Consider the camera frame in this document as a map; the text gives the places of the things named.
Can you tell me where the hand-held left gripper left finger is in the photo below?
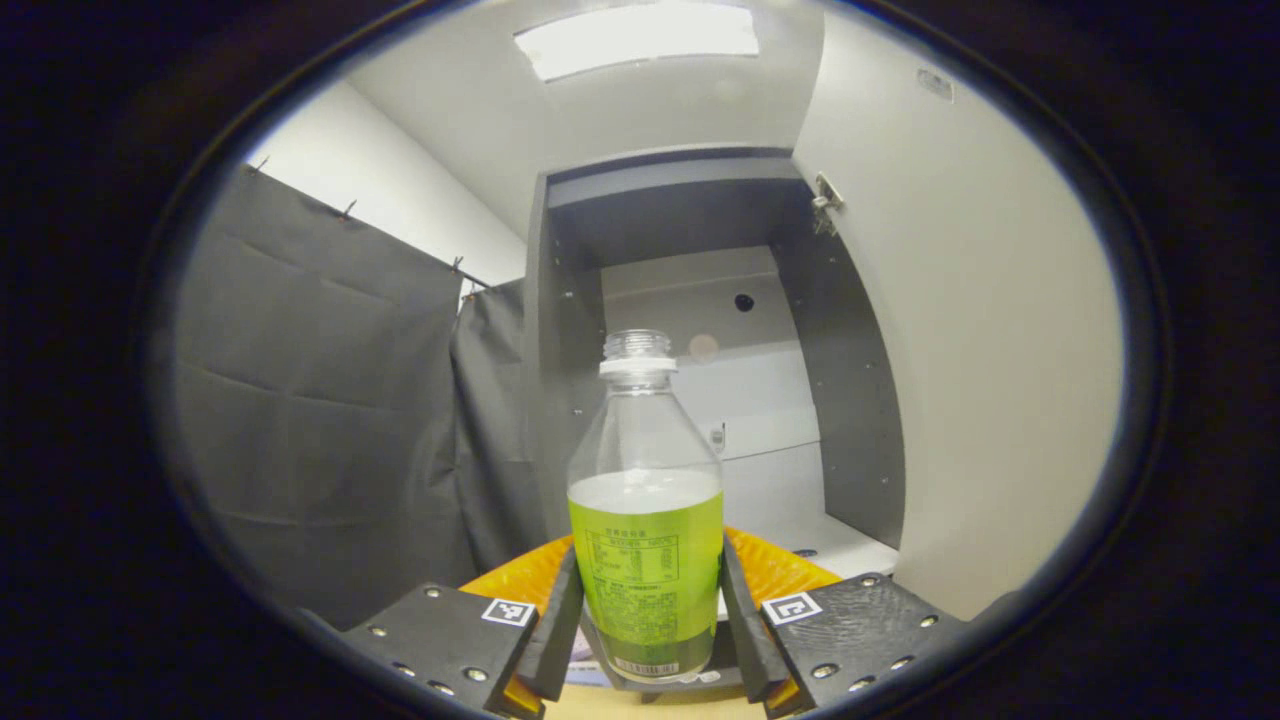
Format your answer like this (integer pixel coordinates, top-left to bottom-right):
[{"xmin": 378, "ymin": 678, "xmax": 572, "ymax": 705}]
[{"xmin": 340, "ymin": 535, "xmax": 586, "ymax": 719}]

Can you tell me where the large ceiling light panel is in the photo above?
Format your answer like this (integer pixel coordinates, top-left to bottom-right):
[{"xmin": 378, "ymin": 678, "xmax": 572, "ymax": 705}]
[{"xmin": 514, "ymin": 0, "xmax": 761, "ymax": 83}]

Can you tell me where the green label bottle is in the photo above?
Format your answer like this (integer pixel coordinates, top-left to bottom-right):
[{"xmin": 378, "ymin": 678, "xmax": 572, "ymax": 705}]
[{"xmin": 566, "ymin": 330, "xmax": 725, "ymax": 683}]

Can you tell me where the black backdrop cloth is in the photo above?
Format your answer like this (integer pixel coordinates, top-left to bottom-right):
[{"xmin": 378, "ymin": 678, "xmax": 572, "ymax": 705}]
[{"xmin": 172, "ymin": 165, "xmax": 546, "ymax": 631}]

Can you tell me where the grey cabinet door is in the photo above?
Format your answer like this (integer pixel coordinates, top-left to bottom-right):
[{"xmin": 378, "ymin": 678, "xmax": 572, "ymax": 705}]
[{"xmin": 790, "ymin": 5, "xmax": 1126, "ymax": 621}]

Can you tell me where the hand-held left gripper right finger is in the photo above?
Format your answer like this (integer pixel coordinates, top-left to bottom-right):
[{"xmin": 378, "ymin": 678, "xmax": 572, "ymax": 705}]
[{"xmin": 720, "ymin": 527, "xmax": 969, "ymax": 719}]

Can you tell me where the metal door hinge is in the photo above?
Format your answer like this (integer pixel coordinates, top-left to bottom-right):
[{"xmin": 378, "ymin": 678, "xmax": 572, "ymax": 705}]
[{"xmin": 812, "ymin": 172, "xmax": 844, "ymax": 237}]

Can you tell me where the dark grey cabinet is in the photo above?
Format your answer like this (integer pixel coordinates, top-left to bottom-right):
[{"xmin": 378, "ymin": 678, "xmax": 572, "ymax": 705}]
[{"xmin": 522, "ymin": 148, "xmax": 906, "ymax": 701}]

